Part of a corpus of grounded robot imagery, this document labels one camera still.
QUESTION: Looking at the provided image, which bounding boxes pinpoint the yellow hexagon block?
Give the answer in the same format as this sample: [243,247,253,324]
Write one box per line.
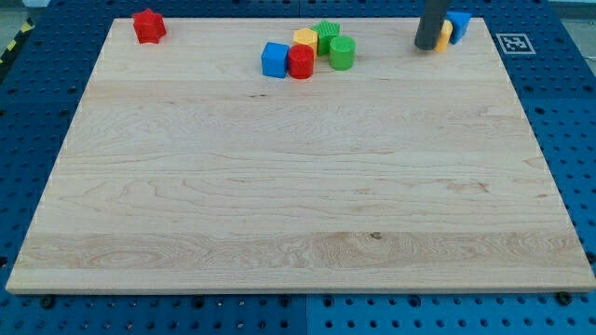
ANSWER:
[292,28,318,58]

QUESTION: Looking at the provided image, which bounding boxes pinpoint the black bolt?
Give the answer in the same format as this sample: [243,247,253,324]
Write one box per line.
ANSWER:
[39,295,55,309]
[555,291,574,306]

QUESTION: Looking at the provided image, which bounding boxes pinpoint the green cylinder block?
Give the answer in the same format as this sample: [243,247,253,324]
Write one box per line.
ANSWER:
[329,35,356,71]

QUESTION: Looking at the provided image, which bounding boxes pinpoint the yellow block near tool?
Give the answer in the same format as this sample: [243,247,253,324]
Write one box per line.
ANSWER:
[434,20,453,52]

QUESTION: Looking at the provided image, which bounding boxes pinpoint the green star block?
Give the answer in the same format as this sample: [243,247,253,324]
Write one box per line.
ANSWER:
[311,20,341,56]

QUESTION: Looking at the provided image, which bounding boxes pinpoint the black bolt right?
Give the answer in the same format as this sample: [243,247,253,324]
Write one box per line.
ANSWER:
[555,291,574,306]

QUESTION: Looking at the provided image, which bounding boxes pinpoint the blue cube block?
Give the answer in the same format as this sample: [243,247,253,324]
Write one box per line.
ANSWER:
[261,42,290,78]

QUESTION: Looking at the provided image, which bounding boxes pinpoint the wooden board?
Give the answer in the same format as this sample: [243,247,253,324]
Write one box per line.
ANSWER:
[7,18,595,295]

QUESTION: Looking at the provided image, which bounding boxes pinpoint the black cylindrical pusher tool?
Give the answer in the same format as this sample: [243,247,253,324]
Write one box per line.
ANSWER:
[414,0,450,51]

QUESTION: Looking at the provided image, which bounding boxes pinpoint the blue triangle block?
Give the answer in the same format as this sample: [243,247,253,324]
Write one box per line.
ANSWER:
[446,11,472,45]

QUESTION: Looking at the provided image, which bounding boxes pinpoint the red cylinder block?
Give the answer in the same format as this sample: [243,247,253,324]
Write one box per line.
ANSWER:
[288,45,315,79]

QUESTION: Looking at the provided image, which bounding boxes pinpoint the white fiducial marker tag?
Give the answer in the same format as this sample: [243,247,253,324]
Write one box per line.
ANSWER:
[495,33,536,55]

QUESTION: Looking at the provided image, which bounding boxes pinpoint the black bolt left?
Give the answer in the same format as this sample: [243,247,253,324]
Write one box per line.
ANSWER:
[39,295,55,309]

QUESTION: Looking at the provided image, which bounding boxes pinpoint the red star block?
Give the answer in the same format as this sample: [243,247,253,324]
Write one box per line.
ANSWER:
[131,8,167,44]

